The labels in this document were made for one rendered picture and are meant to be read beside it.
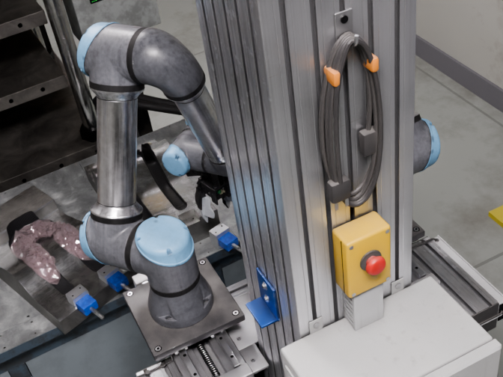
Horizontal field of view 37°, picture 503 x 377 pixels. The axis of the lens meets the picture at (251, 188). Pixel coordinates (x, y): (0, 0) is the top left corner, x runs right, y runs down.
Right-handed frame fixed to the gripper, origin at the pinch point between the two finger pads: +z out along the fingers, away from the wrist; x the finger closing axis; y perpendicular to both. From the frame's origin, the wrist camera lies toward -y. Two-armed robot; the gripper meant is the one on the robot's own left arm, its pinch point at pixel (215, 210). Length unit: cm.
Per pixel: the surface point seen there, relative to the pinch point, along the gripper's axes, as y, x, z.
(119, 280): -4.4, -32.6, 5.6
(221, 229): 0.5, 0.5, 7.4
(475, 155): -23, 167, 94
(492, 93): -41, 208, 87
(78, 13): -90, 18, -28
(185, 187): -20.2, 3.6, 4.5
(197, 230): -5.6, -4.1, 8.1
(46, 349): -16, -56, 24
